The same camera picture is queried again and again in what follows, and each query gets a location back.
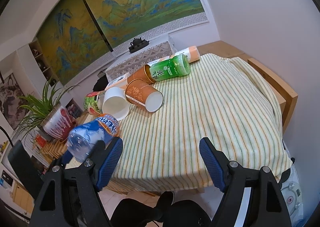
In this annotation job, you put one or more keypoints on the striped tablecloth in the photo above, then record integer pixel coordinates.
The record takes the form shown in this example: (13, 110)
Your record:
(224, 99)

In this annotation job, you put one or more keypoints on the black bag on bench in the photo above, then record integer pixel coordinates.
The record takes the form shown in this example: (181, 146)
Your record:
(101, 84)

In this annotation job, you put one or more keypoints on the black teapot set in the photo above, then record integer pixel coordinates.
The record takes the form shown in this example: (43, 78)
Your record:
(137, 44)

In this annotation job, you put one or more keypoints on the wooden slatted plant stand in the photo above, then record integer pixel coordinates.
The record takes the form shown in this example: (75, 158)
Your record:
(53, 148)

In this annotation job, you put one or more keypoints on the orange paper cup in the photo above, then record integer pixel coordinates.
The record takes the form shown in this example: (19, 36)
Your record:
(143, 95)
(143, 73)

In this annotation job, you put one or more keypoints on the far orange white cup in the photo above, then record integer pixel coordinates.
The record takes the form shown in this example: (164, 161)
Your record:
(192, 53)

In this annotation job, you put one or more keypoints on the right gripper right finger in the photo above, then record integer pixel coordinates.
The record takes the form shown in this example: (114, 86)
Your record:
(266, 206)

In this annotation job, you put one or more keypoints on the front orange paper cup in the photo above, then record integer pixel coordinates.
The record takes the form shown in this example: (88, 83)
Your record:
(143, 95)

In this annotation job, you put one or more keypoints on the white orange carton box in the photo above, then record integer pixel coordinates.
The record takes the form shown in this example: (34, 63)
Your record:
(120, 82)

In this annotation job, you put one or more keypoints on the rear orange paper cup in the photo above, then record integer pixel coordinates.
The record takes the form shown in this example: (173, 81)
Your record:
(143, 73)

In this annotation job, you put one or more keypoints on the wooden shelf niche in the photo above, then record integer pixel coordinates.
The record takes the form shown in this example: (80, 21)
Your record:
(42, 62)

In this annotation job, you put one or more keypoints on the blue orange plastic bottle cup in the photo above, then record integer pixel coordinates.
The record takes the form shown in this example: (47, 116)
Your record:
(82, 139)

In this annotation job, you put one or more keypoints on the white lace tablecloth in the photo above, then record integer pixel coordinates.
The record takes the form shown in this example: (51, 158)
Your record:
(130, 62)

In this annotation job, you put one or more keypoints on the white red ceramic plant pot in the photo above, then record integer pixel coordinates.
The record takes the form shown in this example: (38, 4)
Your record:
(58, 123)

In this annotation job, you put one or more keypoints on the white paper cup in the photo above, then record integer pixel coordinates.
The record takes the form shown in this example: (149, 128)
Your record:
(115, 103)

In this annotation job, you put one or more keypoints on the green landscape mural painting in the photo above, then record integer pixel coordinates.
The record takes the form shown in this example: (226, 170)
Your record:
(78, 32)

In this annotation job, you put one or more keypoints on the green grapefruit drink cup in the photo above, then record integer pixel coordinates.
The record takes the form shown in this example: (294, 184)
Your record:
(93, 102)

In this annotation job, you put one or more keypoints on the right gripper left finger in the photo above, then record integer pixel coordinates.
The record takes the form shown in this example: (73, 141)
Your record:
(68, 193)

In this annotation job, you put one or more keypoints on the green tea bottle cup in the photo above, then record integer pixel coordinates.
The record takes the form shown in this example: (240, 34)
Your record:
(176, 66)

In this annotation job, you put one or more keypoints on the ink painting wall scroll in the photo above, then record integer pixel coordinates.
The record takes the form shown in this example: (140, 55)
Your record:
(11, 101)

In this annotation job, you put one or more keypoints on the green spider plant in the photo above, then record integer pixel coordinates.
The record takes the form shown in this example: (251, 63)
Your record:
(40, 108)

